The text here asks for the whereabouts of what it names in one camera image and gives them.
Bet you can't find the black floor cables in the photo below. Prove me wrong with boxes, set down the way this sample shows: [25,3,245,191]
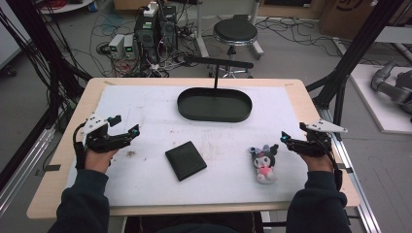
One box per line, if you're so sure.
[254,17,344,57]

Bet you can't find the aluminium rail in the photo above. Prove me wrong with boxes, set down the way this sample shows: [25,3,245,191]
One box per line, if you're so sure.
[317,106,383,233]
[0,125,56,216]

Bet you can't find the black oval tray with T-bar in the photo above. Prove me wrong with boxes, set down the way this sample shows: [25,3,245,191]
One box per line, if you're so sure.
[176,54,255,123]

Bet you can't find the left hand-held gripper black cable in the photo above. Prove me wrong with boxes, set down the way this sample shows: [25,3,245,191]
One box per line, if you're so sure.
[72,123,87,171]

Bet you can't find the white power strip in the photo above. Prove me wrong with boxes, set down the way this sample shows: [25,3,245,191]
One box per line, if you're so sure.
[143,1,159,18]

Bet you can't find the white round table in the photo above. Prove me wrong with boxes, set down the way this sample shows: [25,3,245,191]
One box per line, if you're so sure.
[38,0,95,16]

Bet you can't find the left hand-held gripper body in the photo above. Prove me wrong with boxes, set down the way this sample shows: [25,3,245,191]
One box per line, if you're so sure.
[80,113,131,153]

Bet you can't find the tangle of floor cables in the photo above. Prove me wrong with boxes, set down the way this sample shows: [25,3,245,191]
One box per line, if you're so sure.
[72,6,200,79]

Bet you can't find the person's left hand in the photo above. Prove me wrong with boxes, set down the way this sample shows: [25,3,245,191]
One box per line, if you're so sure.
[84,147,120,175]

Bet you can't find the white metal stand legs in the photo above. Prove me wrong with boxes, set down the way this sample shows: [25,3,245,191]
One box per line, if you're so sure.
[193,0,265,61]

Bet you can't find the black metal frame post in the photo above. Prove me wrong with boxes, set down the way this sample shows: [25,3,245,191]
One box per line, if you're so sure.
[305,0,404,130]
[5,0,93,100]

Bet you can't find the white floor platform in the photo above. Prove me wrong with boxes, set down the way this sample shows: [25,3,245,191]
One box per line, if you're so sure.
[349,63,412,136]

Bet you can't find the black round stool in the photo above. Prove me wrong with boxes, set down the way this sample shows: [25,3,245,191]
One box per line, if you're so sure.
[212,17,265,79]

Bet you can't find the person's right hand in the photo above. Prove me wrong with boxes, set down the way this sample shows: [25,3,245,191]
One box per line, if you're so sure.
[298,152,335,173]

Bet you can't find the grey bench power supply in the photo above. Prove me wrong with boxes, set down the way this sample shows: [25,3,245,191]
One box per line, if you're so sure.
[108,33,125,60]
[122,34,137,60]

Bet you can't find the white table mat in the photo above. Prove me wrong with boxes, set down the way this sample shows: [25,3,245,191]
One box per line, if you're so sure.
[65,84,309,209]

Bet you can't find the wooden table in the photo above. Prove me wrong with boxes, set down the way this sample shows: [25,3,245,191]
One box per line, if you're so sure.
[26,77,361,220]

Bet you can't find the black square wallet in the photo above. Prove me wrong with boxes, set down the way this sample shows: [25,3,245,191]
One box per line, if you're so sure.
[164,140,208,183]

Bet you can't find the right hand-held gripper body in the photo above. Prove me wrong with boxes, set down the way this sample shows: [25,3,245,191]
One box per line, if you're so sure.
[291,118,349,158]

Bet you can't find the black and pink plush toy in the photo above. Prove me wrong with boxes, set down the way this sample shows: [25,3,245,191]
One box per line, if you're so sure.
[248,143,280,185]

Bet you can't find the brown cardboard box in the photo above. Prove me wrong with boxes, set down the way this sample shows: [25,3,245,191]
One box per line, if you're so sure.
[318,0,412,41]

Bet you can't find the black computer tower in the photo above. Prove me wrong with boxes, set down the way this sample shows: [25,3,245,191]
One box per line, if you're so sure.
[133,12,160,64]
[157,5,179,50]

